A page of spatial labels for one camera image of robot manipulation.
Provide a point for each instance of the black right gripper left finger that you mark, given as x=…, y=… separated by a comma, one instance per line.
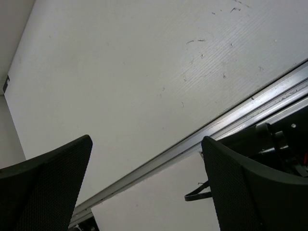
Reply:
x=40, y=194

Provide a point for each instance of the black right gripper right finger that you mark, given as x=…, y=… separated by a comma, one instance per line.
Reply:
x=250, y=196

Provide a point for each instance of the aluminium table edge rail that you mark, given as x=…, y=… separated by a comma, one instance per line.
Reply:
x=269, y=101

